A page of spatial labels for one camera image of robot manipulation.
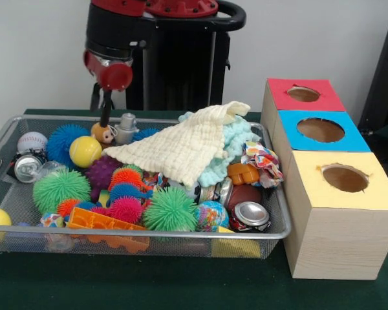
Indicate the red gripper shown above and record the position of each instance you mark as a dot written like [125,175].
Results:
[116,77]

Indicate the cream cloth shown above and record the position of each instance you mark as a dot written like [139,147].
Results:
[181,148]

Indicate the large green fuzzy ball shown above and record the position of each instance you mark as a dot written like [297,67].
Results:
[59,190]

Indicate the mint green cloth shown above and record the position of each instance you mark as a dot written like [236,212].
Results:
[239,135]

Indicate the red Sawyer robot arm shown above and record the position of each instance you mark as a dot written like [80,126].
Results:
[116,26]

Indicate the shallow mesh bin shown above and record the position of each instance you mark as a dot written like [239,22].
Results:
[275,206]

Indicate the wooden box with three holes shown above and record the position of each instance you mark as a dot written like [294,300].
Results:
[339,239]

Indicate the small orange doll head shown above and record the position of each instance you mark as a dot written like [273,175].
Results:
[103,133]

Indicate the yellow tennis ball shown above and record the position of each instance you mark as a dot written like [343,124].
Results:
[85,151]

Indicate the blue spiky ball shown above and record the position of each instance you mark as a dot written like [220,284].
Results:
[63,142]

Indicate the white baseball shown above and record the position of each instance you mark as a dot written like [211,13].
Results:
[32,140]

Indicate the black can with silver end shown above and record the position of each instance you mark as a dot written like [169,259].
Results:
[27,168]

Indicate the green fuzzy ball with eyes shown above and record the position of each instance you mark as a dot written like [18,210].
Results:
[169,210]

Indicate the crushed can with silver end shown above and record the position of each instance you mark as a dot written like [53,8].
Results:
[251,213]

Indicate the black panel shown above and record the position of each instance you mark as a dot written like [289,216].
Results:
[386,80]

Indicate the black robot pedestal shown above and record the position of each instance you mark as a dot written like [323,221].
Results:
[181,71]

